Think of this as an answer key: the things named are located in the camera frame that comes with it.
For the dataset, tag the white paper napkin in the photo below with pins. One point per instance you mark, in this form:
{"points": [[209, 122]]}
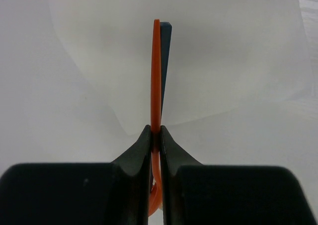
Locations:
{"points": [[224, 54]]}

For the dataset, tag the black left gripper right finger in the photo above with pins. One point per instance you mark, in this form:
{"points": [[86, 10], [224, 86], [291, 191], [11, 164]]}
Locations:
{"points": [[198, 194]]}

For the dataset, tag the dark blue chopstick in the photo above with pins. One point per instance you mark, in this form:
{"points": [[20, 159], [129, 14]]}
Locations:
{"points": [[165, 40]]}

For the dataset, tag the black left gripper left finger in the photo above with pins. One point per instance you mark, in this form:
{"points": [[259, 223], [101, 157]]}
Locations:
{"points": [[113, 193]]}

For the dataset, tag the orange plastic fork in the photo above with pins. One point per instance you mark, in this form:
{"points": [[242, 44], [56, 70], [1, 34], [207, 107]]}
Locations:
{"points": [[155, 198]]}

